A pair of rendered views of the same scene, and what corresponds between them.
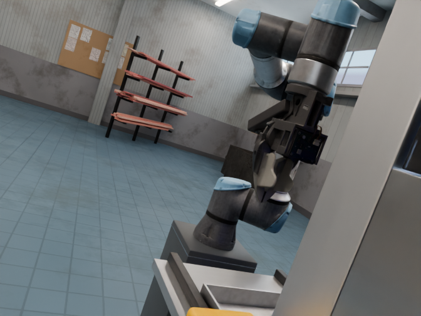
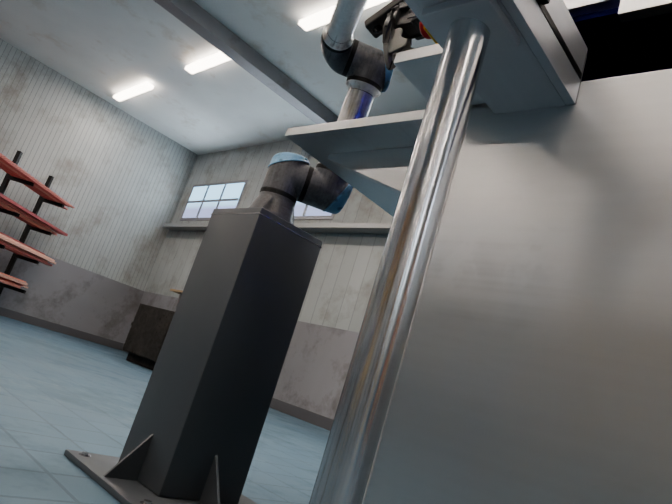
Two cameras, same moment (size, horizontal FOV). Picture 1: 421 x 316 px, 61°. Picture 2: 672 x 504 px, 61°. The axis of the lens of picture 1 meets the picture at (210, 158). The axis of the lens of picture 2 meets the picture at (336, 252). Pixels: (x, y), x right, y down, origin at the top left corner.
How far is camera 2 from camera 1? 0.98 m
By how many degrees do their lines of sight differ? 29
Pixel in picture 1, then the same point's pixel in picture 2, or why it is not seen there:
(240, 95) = (147, 240)
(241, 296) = not seen: hidden behind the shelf
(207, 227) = (267, 201)
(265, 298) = not seen: hidden behind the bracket
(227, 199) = (289, 170)
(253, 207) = (317, 179)
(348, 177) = not seen: outside the picture
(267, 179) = (397, 43)
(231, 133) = (130, 300)
